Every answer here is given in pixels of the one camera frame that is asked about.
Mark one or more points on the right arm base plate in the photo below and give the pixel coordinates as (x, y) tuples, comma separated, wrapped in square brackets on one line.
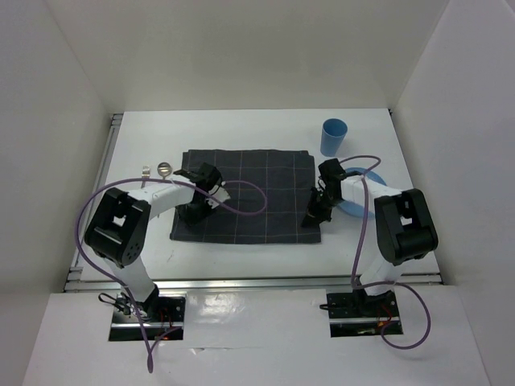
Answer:
[(357, 314)]

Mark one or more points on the blue plastic plate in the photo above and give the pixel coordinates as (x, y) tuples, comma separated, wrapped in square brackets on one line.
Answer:
[(356, 208)]

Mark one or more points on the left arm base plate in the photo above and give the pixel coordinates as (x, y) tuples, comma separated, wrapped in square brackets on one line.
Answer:
[(168, 318)]

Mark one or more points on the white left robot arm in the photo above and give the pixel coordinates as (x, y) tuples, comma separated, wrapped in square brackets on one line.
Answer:
[(117, 231)]

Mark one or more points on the silver metal fork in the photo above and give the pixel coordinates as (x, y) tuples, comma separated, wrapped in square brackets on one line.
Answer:
[(145, 175)]

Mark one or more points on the silver metal spoon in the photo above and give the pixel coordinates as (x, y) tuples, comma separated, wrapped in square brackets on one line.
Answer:
[(164, 170)]

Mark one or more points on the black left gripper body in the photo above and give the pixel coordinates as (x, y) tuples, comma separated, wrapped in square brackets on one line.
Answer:
[(195, 211)]

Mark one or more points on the blue plastic cup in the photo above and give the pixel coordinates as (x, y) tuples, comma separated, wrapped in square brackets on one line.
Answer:
[(333, 133)]

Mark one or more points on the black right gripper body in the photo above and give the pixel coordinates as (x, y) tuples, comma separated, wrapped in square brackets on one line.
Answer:
[(321, 205)]

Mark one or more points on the dark grey checked cloth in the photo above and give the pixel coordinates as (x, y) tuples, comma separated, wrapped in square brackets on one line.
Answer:
[(277, 181)]

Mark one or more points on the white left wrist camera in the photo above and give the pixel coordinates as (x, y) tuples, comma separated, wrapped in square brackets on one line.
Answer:
[(217, 197)]

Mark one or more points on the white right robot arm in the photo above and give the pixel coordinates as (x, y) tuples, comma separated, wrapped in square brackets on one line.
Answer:
[(404, 227)]

